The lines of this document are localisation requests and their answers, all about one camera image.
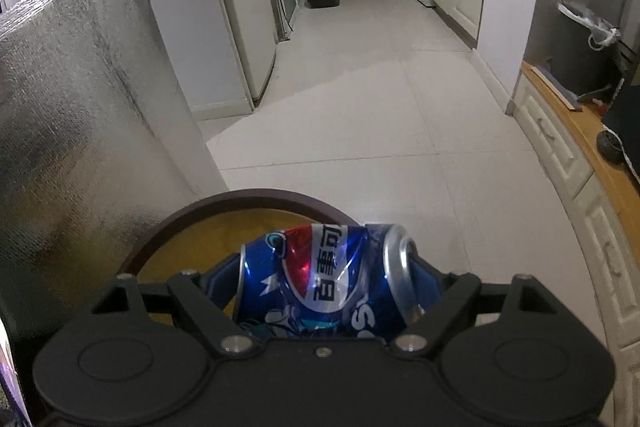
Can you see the crushed blue soda can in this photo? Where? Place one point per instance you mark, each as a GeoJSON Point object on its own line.
{"type": "Point", "coordinates": [320, 287]}

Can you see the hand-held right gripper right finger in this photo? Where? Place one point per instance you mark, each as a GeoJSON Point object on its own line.
{"type": "Point", "coordinates": [430, 277]}

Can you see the white drawer cabinet wooden top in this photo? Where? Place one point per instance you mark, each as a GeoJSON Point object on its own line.
{"type": "Point", "coordinates": [565, 157]}

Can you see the brown ceramic mug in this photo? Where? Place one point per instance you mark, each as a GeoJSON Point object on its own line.
{"type": "Point", "coordinates": [210, 234]}

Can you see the grey bin with white liner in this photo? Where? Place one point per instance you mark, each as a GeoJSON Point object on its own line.
{"type": "Point", "coordinates": [580, 52]}

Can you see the small black round object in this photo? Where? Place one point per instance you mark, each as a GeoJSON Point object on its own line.
{"type": "Point", "coordinates": [610, 148]}

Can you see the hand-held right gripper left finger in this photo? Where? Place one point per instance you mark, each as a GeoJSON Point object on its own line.
{"type": "Point", "coordinates": [225, 279]}

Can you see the grey flat board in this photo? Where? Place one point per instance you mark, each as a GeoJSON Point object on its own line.
{"type": "Point", "coordinates": [560, 89]}

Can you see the white refrigerator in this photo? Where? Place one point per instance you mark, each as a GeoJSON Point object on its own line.
{"type": "Point", "coordinates": [235, 7]}

